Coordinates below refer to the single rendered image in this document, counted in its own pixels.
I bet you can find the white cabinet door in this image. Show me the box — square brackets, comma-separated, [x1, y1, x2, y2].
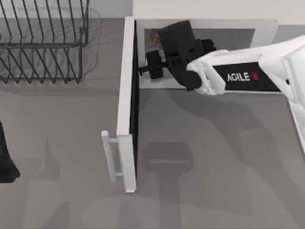
[116, 17, 140, 194]

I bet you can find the dark wire dish rack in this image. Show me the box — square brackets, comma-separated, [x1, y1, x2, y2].
[0, 0, 91, 84]

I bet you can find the orange and grey object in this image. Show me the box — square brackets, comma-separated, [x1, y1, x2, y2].
[148, 29, 161, 46]

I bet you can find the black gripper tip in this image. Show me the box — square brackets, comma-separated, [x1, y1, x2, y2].
[0, 121, 20, 184]

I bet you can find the white door handle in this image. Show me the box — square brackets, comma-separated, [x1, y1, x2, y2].
[101, 130, 123, 183]

